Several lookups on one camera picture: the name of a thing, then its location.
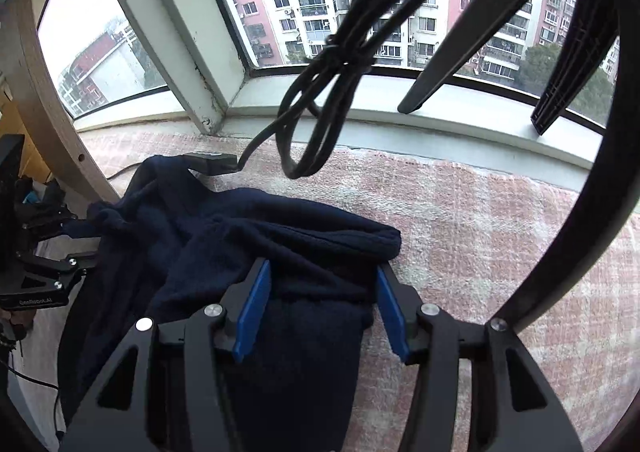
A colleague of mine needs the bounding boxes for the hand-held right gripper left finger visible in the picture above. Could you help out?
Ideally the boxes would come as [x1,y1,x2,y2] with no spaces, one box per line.
[59,257,273,452]

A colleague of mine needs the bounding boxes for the black ring light cable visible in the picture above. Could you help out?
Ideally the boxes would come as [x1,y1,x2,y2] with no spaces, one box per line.
[182,0,438,180]

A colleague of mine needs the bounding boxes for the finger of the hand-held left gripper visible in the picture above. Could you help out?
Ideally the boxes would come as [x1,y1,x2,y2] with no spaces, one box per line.
[22,209,101,240]
[20,252,98,285]

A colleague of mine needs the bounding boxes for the thin black cable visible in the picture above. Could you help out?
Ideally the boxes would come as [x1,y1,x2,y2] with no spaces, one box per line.
[0,359,61,390]

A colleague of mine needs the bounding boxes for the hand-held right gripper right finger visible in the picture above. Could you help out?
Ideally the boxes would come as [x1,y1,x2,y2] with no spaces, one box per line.
[376,265,583,452]

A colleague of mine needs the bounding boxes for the pink plaid blanket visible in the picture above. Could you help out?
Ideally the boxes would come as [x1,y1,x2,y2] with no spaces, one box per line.
[75,125,640,452]

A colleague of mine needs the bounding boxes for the white window frame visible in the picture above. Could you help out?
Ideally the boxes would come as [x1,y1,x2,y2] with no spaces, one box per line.
[90,0,606,178]

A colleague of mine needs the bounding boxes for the person's left hand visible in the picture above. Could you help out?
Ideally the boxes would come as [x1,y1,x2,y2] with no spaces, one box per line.
[0,309,36,333]

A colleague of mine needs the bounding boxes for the navy blue shirt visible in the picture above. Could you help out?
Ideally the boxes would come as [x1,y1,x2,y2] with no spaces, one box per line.
[57,155,403,452]

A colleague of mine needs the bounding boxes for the light wooden board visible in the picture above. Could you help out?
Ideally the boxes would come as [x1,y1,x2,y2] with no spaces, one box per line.
[0,0,118,205]

